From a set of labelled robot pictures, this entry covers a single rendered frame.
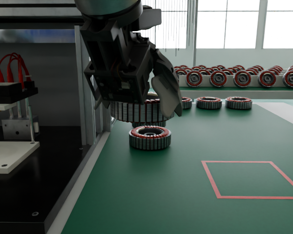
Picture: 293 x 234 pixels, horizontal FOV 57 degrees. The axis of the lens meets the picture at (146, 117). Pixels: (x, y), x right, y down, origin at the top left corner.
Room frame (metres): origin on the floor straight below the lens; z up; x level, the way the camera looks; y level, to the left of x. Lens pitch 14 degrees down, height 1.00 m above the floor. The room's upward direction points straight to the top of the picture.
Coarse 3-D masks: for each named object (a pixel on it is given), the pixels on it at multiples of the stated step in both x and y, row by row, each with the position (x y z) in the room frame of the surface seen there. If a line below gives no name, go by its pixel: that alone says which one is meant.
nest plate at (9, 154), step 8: (0, 144) 0.60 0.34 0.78; (8, 144) 0.60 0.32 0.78; (16, 144) 0.60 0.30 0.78; (24, 144) 0.60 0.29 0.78; (32, 144) 0.60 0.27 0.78; (0, 152) 0.55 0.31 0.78; (8, 152) 0.55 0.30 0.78; (16, 152) 0.55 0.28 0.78; (24, 152) 0.55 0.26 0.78; (32, 152) 0.58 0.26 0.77; (0, 160) 0.50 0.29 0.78; (8, 160) 0.50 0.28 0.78; (16, 160) 0.51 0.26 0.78; (0, 168) 0.47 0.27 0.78; (8, 168) 0.47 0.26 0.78
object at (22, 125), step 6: (6, 120) 0.67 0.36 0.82; (12, 120) 0.67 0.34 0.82; (18, 120) 0.66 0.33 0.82; (24, 120) 0.66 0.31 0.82; (36, 120) 0.70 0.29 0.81; (6, 126) 0.66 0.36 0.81; (12, 126) 0.67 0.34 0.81; (18, 126) 0.66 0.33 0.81; (24, 126) 0.66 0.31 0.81; (6, 132) 0.67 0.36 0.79; (12, 132) 0.67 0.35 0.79; (18, 132) 0.66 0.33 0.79; (24, 132) 0.66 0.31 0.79; (30, 132) 0.66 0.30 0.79; (6, 138) 0.67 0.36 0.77; (12, 138) 0.67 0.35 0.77; (18, 138) 0.66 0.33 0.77; (24, 138) 0.66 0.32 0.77; (30, 138) 0.66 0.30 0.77
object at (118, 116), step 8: (152, 96) 0.48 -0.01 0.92; (112, 104) 0.43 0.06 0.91; (120, 104) 0.41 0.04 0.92; (128, 104) 0.41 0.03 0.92; (136, 104) 0.40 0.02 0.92; (144, 104) 0.40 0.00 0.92; (152, 104) 0.41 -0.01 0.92; (112, 112) 0.43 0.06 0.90; (120, 112) 0.41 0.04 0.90; (128, 112) 0.41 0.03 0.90; (136, 112) 0.40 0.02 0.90; (144, 112) 0.40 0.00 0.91; (152, 112) 0.41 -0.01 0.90; (160, 112) 0.41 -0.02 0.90; (120, 120) 0.42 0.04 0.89; (128, 120) 0.41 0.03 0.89; (136, 120) 0.40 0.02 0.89; (144, 120) 0.40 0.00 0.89; (152, 120) 0.41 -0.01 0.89; (160, 120) 0.41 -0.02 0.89
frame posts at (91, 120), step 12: (84, 48) 0.63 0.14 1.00; (84, 60) 0.63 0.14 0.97; (84, 84) 0.63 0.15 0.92; (96, 84) 0.73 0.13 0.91; (84, 96) 0.63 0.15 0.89; (84, 108) 0.63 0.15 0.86; (84, 120) 0.63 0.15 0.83; (96, 120) 0.73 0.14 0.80; (84, 132) 0.63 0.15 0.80; (84, 144) 0.63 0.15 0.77
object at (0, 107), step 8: (0, 88) 0.59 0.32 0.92; (8, 88) 0.59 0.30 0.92; (16, 88) 0.62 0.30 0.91; (24, 88) 0.69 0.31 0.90; (32, 88) 0.71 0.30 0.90; (0, 96) 0.59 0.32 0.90; (8, 96) 0.59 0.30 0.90; (16, 96) 0.61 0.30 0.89; (24, 96) 0.65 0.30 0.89; (0, 104) 0.58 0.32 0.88; (8, 104) 0.58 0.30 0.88
